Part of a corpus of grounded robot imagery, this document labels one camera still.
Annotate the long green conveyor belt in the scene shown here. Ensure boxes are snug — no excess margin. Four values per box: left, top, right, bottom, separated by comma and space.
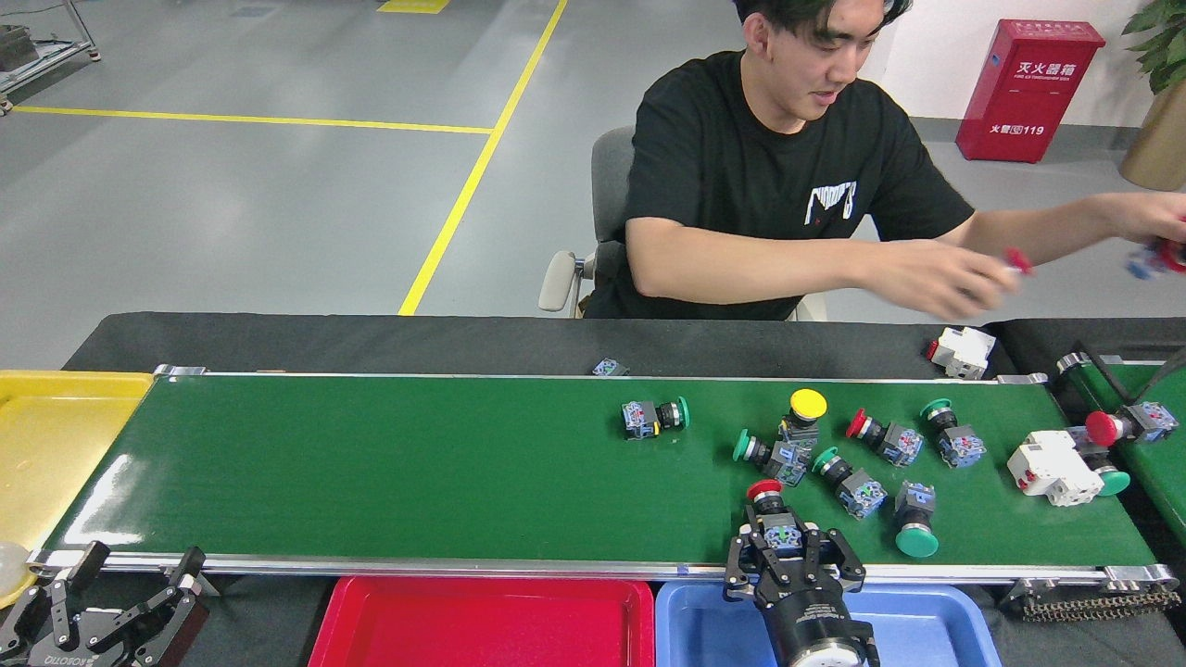
26, 364, 1182, 585

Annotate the yellow plastic tray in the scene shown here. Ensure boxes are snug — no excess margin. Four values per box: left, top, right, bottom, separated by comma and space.
0, 371, 156, 610

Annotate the green potted plant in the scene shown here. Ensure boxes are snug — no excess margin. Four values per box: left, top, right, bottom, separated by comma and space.
1123, 0, 1186, 95

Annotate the grey office chair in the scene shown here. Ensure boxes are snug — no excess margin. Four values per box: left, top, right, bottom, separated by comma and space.
538, 125, 830, 321

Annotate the conveyor drive chain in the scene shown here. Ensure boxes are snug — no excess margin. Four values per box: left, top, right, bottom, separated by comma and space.
1001, 579, 1182, 623

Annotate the person's left hand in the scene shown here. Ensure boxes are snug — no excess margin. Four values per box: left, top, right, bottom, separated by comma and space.
1098, 192, 1186, 244

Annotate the red fire extinguisher box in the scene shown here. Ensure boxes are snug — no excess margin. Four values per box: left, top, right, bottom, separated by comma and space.
955, 19, 1107, 164

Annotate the translucent round cap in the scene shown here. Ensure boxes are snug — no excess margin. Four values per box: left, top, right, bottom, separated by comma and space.
0, 541, 32, 598

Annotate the green push button switch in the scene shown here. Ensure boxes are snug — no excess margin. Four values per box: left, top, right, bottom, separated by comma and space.
1066, 426, 1131, 497
623, 396, 690, 440
920, 398, 987, 469
893, 481, 940, 559
813, 447, 888, 520
732, 428, 809, 486

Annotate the short green conveyor belt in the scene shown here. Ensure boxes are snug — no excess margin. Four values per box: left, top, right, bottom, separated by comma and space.
1056, 345, 1186, 547

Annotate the person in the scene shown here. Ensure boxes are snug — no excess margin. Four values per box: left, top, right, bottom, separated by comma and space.
582, 0, 1186, 321

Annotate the tan plant pot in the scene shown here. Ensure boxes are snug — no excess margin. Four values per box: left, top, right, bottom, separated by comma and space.
1118, 79, 1186, 192

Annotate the blue plastic bin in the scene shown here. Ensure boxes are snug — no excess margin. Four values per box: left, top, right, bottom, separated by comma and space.
654, 579, 1003, 667

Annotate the yellow push button switch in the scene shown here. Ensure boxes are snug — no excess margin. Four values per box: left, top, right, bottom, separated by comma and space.
778, 388, 828, 455

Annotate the red plastic bin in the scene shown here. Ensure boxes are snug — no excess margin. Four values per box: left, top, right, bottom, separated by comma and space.
308, 576, 656, 667

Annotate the black guide frame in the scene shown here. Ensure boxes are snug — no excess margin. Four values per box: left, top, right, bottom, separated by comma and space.
1079, 343, 1186, 409

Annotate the metal rack on wheels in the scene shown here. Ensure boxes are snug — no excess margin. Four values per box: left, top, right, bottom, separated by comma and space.
0, 0, 101, 117

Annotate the white circuit breaker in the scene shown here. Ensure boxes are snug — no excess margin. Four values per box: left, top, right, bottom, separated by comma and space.
1007, 430, 1105, 507
927, 326, 997, 381

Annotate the person's right hand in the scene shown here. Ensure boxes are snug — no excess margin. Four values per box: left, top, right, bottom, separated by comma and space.
857, 239, 1018, 321

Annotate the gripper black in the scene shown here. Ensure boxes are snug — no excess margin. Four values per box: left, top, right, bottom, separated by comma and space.
725, 523, 877, 663
0, 542, 212, 667

